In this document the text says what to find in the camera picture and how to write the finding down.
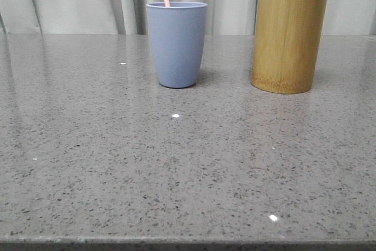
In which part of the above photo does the blue plastic cup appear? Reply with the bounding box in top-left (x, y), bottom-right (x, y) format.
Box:
top-left (146, 2), bottom-right (207, 88)

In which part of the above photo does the bamboo cylinder holder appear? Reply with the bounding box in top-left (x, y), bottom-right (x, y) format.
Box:
top-left (251, 0), bottom-right (327, 94)

